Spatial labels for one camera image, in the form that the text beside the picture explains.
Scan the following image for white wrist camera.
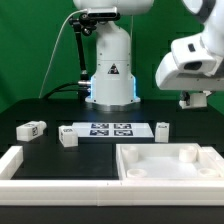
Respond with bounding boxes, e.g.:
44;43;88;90
171;34;223;76

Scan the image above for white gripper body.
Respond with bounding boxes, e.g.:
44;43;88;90
155;53;224;91

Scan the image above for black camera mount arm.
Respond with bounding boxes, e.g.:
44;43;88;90
69;13;96;80

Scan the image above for black cables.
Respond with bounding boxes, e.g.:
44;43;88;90
43;82;92;100

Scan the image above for grey cable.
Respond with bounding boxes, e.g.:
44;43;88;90
38;9;90;99

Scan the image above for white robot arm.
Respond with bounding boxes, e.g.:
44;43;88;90
73;0;224;111

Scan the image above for white U-shaped fence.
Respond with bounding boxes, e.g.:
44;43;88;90
0;146;224;206

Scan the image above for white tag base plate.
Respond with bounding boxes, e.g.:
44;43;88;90
72;122;154;138

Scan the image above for white square tabletop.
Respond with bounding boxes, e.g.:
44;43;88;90
116;143;224;180

